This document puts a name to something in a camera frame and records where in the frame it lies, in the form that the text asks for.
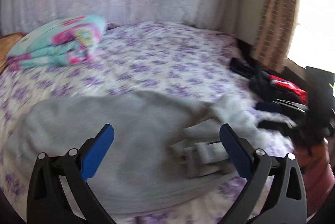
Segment dark and red clothes pile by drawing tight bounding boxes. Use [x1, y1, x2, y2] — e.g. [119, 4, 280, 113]
[229, 58, 307, 105]

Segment beige checked curtain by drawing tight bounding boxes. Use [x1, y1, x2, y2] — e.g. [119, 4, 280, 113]
[251, 0, 299, 73]

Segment folded teal floral blanket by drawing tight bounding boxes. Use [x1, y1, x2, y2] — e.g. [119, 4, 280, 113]
[6, 15, 107, 70]

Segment grey sweat pants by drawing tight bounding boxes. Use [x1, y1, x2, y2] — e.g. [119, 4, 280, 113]
[4, 90, 273, 215]

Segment orange brown pillow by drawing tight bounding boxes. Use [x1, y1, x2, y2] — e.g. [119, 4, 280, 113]
[0, 33, 26, 73]

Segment purple floral bed sheet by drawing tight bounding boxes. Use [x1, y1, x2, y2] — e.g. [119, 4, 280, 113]
[0, 20, 296, 224]

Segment pink garment of person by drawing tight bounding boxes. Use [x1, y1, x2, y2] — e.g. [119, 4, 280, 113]
[294, 141, 334, 216]

